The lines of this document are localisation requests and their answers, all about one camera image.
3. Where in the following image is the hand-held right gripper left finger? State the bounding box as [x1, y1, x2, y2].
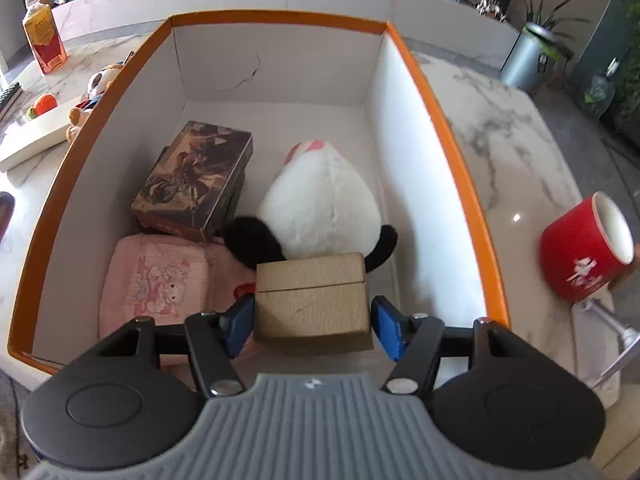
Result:
[97, 294, 256, 398]

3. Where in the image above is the dark illustrated box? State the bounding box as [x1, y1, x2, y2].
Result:
[131, 120, 253, 244]

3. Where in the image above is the white panda plush toy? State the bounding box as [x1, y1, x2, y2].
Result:
[222, 140, 399, 273]

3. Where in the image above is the black remote control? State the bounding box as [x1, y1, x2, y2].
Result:
[0, 82, 23, 117]

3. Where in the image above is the sailor cat plush toy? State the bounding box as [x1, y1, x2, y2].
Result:
[86, 62, 127, 103]

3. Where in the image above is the grey planter with plant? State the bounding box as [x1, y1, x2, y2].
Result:
[500, 0, 592, 98]

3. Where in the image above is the tea bottle with red label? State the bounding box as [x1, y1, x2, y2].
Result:
[22, 2, 67, 75]

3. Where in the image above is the pink printed pouch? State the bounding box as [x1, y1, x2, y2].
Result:
[99, 234, 257, 342]

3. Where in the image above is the brown bear plush toy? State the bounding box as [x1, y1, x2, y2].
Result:
[66, 104, 95, 142]

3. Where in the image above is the dark cabinet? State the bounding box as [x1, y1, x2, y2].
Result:
[575, 0, 640, 136]

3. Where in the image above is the water jug with pump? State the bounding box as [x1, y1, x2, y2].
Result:
[580, 57, 622, 122]

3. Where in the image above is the red cup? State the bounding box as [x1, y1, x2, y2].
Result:
[539, 191, 640, 304]

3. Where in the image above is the gold gift box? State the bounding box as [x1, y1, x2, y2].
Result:
[254, 252, 375, 357]

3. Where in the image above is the white plastic stand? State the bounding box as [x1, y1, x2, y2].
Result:
[570, 294, 640, 407]

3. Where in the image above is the white box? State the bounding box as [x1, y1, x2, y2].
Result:
[0, 99, 77, 173]

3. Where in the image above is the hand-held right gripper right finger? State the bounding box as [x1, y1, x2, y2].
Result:
[371, 295, 528, 396]

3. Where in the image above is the crocheted orange toy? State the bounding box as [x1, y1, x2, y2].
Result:
[27, 94, 57, 121]

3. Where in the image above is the orange cardboard box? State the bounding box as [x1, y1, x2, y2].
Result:
[7, 9, 511, 377]

